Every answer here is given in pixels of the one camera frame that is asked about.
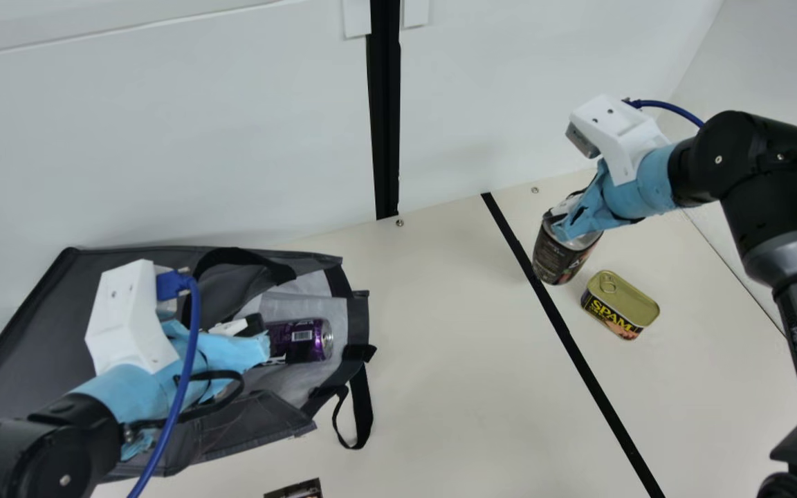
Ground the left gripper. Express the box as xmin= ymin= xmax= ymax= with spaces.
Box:
xmin=70 ymin=313 xmax=271 ymax=461

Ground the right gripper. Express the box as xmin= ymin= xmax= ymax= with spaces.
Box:
xmin=542 ymin=144 xmax=679 ymax=243

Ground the dark coffee bottle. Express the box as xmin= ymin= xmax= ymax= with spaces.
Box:
xmin=532 ymin=207 xmax=604 ymax=286

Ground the purple can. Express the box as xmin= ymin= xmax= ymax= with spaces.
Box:
xmin=265 ymin=317 xmax=335 ymax=365

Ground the dark grey bag with straps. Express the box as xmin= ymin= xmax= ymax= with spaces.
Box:
xmin=0 ymin=246 xmax=377 ymax=483

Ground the rectangular gold tin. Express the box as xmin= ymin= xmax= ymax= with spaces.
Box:
xmin=581 ymin=270 xmax=661 ymax=340

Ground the black strip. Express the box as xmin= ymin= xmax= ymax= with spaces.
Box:
xmin=481 ymin=192 xmax=667 ymax=498

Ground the blue cable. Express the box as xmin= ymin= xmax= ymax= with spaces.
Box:
xmin=127 ymin=270 xmax=202 ymax=498
xmin=623 ymin=99 xmax=706 ymax=129

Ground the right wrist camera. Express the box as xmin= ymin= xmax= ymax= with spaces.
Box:
xmin=565 ymin=95 xmax=671 ymax=186

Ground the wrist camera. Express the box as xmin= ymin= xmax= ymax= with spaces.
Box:
xmin=565 ymin=95 xmax=671 ymax=186
xmin=85 ymin=259 xmax=179 ymax=375

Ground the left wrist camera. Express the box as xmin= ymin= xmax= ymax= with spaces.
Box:
xmin=85 ymin=259 xmax=179 ymax=375

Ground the black post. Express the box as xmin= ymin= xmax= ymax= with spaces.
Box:
xmin=366 ymin=0 xmax=401 ymax=221

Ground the white wall bracket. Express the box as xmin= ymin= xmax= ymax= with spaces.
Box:
xmin=342 ymin=0 xmax=372 ymax=39
xmin=402 ymin=0 xmax=431 ymax=29

